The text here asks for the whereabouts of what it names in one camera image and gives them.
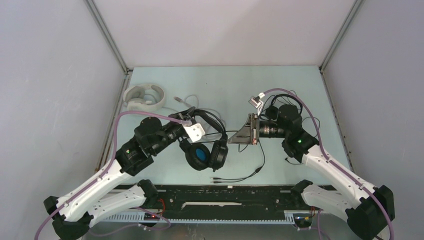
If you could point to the black headset with blue band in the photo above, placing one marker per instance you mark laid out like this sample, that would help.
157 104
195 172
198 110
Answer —
197 155

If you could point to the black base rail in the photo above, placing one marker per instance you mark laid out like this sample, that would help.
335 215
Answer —
227 203

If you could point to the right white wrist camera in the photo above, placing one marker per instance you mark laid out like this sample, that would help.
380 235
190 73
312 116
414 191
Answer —
257 103

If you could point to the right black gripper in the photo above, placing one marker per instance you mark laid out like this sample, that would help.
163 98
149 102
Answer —
249 133

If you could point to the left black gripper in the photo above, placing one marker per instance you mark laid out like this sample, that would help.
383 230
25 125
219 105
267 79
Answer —
183 115

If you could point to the left aluminium frame post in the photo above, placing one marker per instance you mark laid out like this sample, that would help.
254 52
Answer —
100 22

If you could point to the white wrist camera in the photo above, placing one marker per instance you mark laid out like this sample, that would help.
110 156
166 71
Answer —
195 132
257 103

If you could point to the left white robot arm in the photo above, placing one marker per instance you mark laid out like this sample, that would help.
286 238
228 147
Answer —
75 213

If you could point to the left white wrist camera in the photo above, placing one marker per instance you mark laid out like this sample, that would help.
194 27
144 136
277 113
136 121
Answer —
195 132

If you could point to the aluminium frame post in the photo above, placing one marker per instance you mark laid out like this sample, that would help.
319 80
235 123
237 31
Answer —
100 22
354 10

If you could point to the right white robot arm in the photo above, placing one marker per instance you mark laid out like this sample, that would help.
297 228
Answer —
367 209

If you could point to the right aluminium frame post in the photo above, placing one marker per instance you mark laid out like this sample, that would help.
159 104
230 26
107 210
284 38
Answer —
354 10

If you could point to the small black on-ear headphones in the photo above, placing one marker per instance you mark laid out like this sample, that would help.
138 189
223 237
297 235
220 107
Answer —
282 119

